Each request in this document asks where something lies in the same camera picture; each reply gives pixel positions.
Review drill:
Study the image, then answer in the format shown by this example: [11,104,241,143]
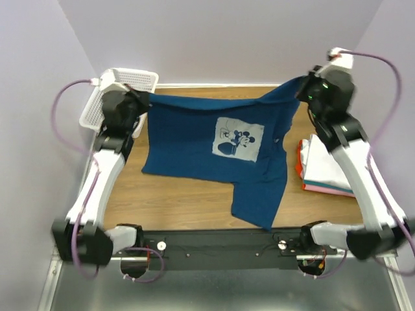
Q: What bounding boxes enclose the blue t-shirt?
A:
[142,78,301,230]

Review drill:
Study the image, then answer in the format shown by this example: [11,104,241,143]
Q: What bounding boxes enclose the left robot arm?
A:
[52,87,150,268]

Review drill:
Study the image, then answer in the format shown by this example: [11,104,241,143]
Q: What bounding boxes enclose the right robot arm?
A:
[296,65,414,260]

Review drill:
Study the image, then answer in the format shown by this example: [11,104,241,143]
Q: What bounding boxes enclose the white plastic laundry basket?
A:
[78,67,160,137]

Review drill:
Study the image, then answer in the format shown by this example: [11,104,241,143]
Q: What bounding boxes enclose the white folded t-shirt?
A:
[304,134,351,188]

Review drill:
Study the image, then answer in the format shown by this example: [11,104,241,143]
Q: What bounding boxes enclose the pink folded t-shirt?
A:
[303,184,355,197]

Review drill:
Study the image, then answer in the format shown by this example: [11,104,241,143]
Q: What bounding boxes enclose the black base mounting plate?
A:
[106,228,338,271]

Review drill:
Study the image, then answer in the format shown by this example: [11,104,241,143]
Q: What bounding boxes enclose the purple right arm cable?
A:
[304,51,415,280]

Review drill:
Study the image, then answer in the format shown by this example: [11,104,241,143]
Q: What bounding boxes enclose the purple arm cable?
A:
[51,79,165,283]
[304,51,415,280]

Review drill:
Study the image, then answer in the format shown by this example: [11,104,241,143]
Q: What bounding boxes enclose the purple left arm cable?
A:
[51,79,165,283]

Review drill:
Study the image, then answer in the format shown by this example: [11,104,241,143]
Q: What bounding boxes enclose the aluminium frame rail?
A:
[51,230,399,260]

